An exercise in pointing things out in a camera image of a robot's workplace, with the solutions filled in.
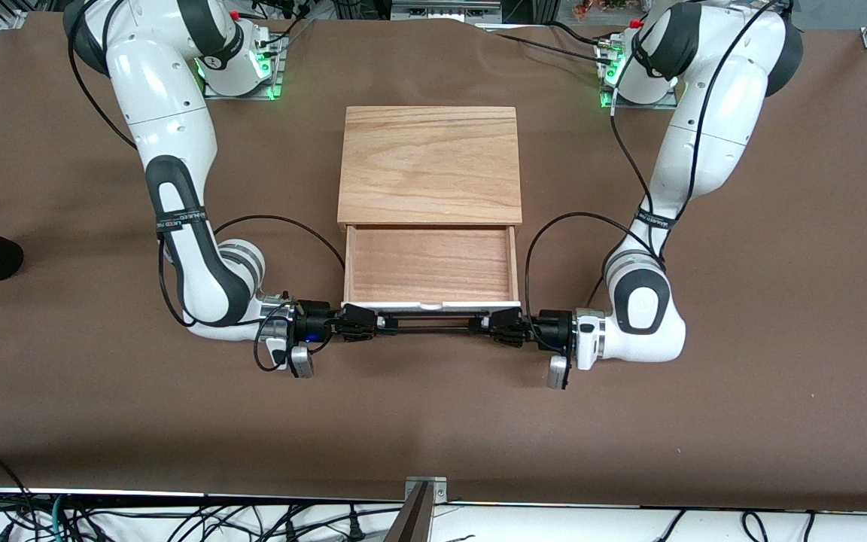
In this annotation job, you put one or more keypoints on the brown table mat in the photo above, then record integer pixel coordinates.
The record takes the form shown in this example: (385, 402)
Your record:
(433, 421)

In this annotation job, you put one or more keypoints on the dark wedge-shaped bar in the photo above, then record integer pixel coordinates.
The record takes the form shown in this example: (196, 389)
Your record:
(412, 519)

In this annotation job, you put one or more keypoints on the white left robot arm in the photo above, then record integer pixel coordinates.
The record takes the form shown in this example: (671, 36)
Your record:
(712, 113)

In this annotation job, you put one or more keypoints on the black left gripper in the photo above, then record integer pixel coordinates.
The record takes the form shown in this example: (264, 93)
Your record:
(552, 329)

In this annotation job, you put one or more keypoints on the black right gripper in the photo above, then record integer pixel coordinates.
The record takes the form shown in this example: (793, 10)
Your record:
(315, 322)

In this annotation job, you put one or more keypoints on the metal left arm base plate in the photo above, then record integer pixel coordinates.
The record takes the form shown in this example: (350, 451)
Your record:
(606, 102)

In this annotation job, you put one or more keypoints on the wooden drawer cabinet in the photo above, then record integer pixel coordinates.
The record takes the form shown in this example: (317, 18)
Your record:
(430, 162)

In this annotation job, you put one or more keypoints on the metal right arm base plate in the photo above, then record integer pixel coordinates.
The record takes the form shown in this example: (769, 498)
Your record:
(275, 83)

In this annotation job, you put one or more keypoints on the small metal bracket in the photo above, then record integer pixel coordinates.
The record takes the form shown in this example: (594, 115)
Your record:
(437, 485)

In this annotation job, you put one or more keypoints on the grey electronics box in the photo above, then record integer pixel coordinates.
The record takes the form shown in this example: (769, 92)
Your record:
(445, 9)

